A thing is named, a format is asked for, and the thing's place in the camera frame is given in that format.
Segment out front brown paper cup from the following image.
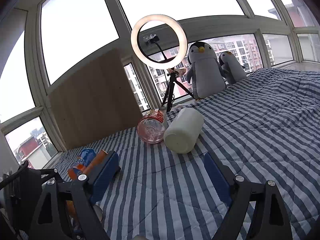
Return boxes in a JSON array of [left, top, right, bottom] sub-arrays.
[[66, 149, 109, 221]]

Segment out white plastic cup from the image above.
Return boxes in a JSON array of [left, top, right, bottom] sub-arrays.
[[164, 108, 204, 154]]

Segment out pink transparent plastic cup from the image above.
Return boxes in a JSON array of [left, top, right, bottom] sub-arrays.
[[137, 108, 168, 144]]

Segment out orange soda plastic bottle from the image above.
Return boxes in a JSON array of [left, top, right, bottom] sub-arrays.
[[68, 148, 96, 180]]

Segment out blue white striped quilt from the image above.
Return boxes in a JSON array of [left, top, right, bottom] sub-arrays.
[[19, 67, 320, 240]]

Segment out wooden board panel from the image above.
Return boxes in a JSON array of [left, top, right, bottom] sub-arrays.
[[49, 49, 142, 150]]

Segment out large grey penguin plush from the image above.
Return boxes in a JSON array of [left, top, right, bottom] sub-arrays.
[[186, 41, 226, 100]]

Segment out small grey penguin plush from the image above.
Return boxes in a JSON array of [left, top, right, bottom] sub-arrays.
[[219, 51, 247, 85]]

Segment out black tripod stand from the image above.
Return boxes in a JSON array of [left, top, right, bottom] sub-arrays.
[[161, 68, 194, 113]]

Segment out black phone holder gooseneck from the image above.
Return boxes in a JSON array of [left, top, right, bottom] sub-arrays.
[[143, 34, 172, 63]]

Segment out white ring light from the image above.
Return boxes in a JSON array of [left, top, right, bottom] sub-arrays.
[[131, 14, 188, 70]]

